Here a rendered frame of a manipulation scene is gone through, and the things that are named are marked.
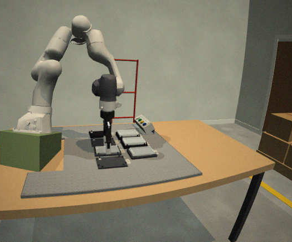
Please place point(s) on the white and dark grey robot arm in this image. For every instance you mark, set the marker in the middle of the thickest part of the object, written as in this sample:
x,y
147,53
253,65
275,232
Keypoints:
x,y
48,69

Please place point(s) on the beige button panel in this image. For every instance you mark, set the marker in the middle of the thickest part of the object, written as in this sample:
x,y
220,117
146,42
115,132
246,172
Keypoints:
x,y
144,125

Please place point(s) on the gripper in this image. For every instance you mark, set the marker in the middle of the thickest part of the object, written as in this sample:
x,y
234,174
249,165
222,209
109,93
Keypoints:
x,y
107,126

